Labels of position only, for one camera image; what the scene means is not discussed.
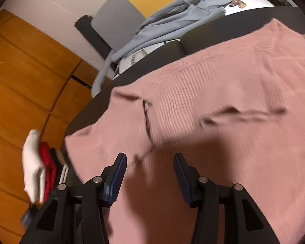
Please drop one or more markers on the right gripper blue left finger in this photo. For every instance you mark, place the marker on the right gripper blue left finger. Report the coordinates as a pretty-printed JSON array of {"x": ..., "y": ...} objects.
[{"x": 113, "y": 177}]

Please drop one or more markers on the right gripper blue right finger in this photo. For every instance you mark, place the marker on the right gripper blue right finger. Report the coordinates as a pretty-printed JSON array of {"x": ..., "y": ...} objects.
[{"x": 187, "y": 177}]

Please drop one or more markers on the pink knit sweater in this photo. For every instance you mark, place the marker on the pink knit sweater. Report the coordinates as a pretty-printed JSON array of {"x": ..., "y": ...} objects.
[{"x": 235, "y": 110}]

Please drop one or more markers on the light grey folded garment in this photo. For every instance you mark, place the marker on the light grey folded garment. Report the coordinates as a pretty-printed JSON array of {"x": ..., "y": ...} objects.
[{"x": 65, "y": 167}]

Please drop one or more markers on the black folded garment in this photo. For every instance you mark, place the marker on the black folded garment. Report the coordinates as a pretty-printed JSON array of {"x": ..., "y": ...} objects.
[{"x": 58, "y": 165}]

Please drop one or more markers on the red folded garment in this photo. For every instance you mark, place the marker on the red folded garment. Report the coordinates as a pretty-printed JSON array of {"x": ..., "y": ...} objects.
[{"x": 50, "y": 169}]

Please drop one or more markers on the light blue grey hoodie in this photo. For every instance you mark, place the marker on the light blue grey hoodie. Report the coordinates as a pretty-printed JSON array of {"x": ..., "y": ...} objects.
[{"x": 171, "y": 22}]

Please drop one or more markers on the grey yellow blue chair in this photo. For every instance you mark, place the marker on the grey yellow blue chair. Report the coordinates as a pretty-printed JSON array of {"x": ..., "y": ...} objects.
[{"x": 117, "y": 21}]

